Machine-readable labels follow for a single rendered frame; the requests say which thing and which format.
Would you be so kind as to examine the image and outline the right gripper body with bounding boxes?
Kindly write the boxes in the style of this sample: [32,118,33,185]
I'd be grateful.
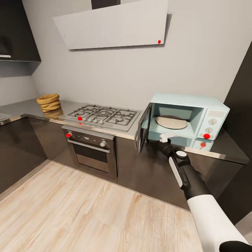
[152,139,171,154]

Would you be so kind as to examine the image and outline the microwave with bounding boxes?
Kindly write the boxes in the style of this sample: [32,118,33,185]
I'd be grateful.
[134,92,230,156]

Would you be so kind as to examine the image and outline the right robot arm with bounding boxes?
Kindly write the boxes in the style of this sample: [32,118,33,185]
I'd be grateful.
[146,133,252,252]

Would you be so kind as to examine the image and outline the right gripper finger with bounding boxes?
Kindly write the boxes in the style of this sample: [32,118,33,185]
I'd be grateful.
[146,139,152,147]

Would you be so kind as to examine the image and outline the popcorn bag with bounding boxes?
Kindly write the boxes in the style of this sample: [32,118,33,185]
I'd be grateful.
[36,93,61,112]

